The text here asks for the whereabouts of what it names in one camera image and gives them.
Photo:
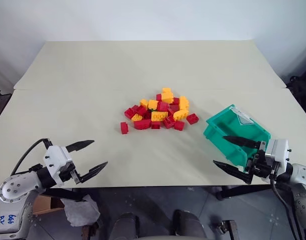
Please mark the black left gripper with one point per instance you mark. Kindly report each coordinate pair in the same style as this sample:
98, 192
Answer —
70, 173

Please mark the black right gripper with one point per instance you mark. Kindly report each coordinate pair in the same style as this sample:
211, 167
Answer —
260, 166

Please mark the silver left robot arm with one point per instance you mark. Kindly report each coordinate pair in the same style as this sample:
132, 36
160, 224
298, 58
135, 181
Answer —
15, 190

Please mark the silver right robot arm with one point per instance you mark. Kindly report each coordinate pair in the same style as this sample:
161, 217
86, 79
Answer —
301, 190

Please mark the green plastic bin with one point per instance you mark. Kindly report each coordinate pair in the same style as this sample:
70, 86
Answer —
218, 130

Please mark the clear label card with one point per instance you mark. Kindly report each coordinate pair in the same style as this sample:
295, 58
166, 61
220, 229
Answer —
244, 118

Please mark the white crumpled cloth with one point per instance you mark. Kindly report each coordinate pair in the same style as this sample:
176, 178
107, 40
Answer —
81, 211

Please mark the red plastic toy brick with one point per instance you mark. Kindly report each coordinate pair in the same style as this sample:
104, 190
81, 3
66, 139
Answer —
142, 124

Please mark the dark rounded shape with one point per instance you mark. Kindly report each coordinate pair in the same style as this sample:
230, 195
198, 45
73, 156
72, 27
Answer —
125, 226
188, 225

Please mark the yellow plastic toy brick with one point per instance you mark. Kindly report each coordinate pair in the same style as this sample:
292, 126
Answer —
159, 116

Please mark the black background equipment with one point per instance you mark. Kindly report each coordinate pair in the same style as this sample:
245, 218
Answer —
0, 102
301, 85

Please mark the small yellow block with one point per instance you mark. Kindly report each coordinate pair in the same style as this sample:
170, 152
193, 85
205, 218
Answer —
166, 90

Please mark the white handwritten sticker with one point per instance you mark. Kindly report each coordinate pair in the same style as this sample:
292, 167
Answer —
7, 219

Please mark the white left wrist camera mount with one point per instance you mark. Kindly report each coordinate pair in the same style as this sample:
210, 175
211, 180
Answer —
56, 160

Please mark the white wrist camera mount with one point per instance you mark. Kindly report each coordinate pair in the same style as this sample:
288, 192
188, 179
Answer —
278, 152
56, 160

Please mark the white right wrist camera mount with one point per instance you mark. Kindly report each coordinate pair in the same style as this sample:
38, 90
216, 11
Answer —
278, 152

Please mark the metal caster bracket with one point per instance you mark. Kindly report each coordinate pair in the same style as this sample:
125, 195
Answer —
228, 228

